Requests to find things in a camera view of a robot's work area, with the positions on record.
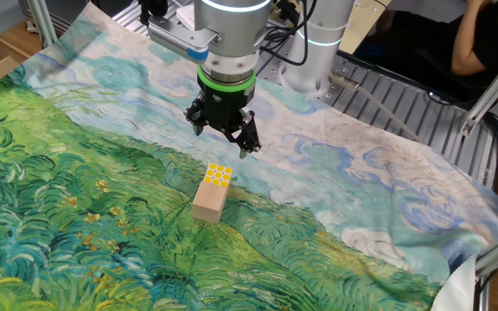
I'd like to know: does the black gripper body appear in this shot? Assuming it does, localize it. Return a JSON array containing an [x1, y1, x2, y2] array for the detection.
[[196, 84, 257, 133]]

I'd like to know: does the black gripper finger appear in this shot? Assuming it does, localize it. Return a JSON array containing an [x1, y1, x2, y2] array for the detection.
[[182, 97, 208, 137], [225, 108, 262, 160]]

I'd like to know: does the small wooden block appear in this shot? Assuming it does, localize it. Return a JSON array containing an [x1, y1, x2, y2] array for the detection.
[[191, 180, 232, 225]]

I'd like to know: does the Rubik's cube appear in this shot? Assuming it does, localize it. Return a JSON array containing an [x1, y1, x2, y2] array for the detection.
[[201, 162, 234, 190]]

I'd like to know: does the white power strip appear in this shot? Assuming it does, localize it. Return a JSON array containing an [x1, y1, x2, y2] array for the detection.
[[175, 3, 196, 31]]

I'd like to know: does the Van Gogh print cloth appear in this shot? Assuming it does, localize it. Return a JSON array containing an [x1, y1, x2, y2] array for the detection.
[[0, 2, 498, 311]]

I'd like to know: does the tan cardboard sheet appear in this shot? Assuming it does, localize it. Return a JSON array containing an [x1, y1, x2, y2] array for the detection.
[[338, 0, 393, 55]]

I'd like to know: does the person in black shirt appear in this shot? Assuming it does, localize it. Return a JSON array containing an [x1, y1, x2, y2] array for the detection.
[[354, 0, 498, 103]]

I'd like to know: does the green flange ring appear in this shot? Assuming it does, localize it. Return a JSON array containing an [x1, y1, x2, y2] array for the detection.
[[195, 64, 258, 93]]

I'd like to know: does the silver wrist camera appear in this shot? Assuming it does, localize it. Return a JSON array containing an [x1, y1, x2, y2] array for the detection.
[[147, 16, 210, 65]]

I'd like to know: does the grey hose with connector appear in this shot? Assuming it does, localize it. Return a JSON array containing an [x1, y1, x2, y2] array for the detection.
[[328, 71, 425, 144]]

